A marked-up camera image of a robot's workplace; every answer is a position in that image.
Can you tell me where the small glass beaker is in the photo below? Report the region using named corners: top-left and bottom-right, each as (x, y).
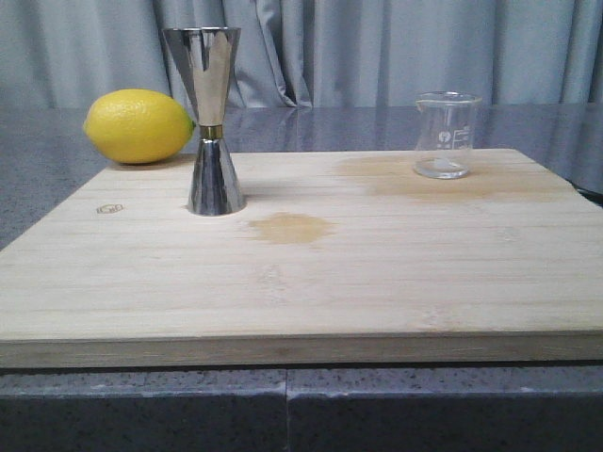
top-left (414, 91), bottom-right (481, 180)

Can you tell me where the steel double jigger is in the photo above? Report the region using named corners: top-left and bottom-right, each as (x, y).
top-left (162, 27), bottom-right (246, 216)

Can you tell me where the bamboo cutting board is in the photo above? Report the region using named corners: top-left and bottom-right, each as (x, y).
top-left (1, 149), bottom-right (602, 368)

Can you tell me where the yellow lemon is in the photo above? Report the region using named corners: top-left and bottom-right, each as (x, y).
top-left (83, 89), bottom-right (194, 164)

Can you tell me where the grey curtain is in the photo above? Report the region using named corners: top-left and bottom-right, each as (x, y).
top-left (1, 1), bottom-right (602, 108)

